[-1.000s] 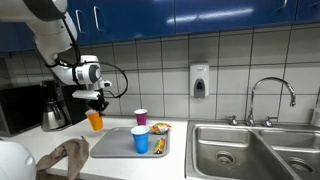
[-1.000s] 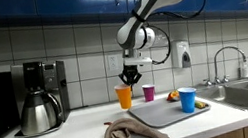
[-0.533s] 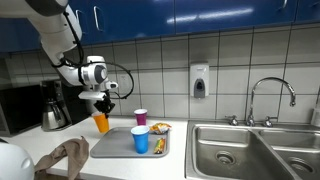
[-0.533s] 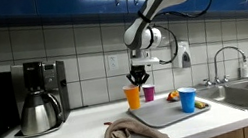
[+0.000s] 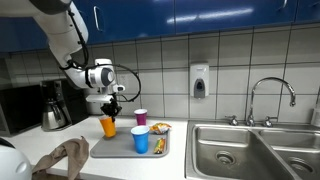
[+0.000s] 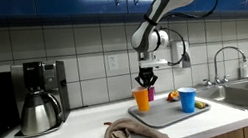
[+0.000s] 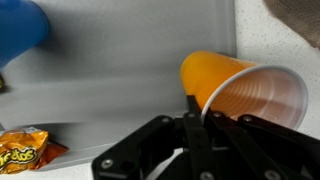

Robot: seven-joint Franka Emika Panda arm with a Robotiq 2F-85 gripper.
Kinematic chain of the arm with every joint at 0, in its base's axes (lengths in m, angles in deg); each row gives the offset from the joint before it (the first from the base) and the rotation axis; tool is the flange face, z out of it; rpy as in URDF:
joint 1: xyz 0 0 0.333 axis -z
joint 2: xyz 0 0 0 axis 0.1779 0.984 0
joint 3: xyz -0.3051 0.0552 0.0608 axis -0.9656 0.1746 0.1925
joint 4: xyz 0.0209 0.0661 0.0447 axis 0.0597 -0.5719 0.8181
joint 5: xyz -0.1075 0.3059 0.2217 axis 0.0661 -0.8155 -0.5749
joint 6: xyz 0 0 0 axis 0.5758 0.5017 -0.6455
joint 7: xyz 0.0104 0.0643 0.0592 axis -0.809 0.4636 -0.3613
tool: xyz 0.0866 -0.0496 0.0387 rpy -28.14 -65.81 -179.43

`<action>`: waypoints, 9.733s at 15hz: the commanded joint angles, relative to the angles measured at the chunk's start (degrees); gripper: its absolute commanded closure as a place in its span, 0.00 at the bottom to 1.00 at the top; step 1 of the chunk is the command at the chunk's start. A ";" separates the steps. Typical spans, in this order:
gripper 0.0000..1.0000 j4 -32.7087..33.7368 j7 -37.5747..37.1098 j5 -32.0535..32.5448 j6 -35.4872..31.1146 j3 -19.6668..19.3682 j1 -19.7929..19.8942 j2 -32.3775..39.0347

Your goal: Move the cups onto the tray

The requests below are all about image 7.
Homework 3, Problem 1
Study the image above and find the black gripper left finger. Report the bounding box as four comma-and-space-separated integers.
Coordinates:
91, 94, 218, 180

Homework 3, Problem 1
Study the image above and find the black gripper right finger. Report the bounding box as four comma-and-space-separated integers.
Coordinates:
204, 111, 320, 180

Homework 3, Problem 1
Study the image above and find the orange plastic cup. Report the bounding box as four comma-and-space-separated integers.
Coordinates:
179, 50, 309, 131

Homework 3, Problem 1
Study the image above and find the blue plastic cup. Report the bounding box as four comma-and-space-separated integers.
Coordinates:
0, 0, 51, 69

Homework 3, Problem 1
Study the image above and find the gray plastic tray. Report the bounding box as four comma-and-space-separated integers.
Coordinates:
0, 0, 238, 173

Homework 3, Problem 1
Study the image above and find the brown cloth towel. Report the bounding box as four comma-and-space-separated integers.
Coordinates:
263, 0, 320, 51

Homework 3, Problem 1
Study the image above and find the orange Cheetos snack bag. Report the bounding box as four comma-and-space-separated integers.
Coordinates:
0, 126, 70, 175

